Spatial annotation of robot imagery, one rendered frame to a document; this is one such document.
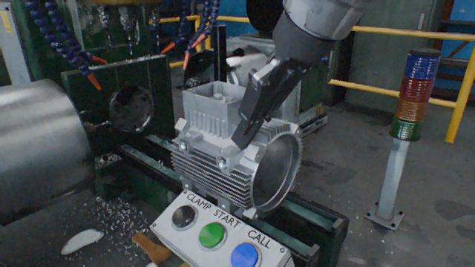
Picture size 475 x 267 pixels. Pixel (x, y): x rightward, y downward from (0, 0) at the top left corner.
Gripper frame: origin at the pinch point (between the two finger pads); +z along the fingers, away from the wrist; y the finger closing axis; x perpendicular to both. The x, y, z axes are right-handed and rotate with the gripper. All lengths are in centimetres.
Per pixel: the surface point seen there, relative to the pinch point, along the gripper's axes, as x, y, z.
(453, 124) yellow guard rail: 43, -231, 57
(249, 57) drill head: -27.4, -37.1, 13.0
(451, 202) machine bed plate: 40, -54, 13
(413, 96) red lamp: 13.7, -33.1, -9.7
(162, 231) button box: 5.8, 20.0, 3.7
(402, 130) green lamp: 17.1, -33.0, -2.7
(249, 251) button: 14.8, 17.0, -3.9
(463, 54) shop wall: 8, -503, 66
